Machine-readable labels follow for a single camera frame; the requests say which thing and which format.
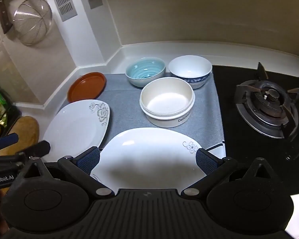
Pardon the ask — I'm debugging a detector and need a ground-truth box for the steel mesh strainer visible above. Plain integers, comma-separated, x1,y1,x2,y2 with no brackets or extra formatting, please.
13,0,53,46

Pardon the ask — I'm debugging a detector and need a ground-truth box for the grey fabric mat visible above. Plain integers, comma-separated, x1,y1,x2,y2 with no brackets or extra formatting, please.
58,72,226,160

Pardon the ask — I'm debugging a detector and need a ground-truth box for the white bowl with blue pattern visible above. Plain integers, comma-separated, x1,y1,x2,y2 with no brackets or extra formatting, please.
168,55,213,90

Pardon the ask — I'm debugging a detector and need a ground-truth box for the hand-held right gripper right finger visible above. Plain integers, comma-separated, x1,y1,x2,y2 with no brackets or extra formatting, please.
181,148,283,200

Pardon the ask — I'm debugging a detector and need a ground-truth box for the brown round plate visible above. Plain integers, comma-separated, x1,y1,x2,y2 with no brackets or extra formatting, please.
67,72,107,103

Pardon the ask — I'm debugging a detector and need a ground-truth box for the teal ribbed bowl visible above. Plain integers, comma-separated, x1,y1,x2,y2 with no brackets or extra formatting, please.
125,57,166,88

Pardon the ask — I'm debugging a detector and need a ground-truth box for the black wire rack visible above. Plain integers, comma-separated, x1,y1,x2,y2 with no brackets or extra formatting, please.
0,105,22,141

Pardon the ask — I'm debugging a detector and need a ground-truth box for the white floral square plate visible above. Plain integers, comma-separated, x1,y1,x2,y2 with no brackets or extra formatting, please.
42,100,110,155
91,127,208,192

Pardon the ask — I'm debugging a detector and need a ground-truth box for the gas stove burner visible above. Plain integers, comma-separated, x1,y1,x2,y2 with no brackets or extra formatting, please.
234,62,299,138

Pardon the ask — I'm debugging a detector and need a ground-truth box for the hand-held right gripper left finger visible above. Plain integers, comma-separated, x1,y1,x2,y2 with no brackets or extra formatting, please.
11,146,115,200

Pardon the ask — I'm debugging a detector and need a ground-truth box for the wooden cutting board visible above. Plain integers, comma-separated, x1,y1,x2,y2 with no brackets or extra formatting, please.
0,116,40,155

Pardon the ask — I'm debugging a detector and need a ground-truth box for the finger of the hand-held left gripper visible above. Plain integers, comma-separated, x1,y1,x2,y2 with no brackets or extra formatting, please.
17,141,51,160
0,133,19,152

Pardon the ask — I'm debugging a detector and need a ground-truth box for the cream printed bowl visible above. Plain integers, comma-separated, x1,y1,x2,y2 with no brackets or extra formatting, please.
140,77,195,128

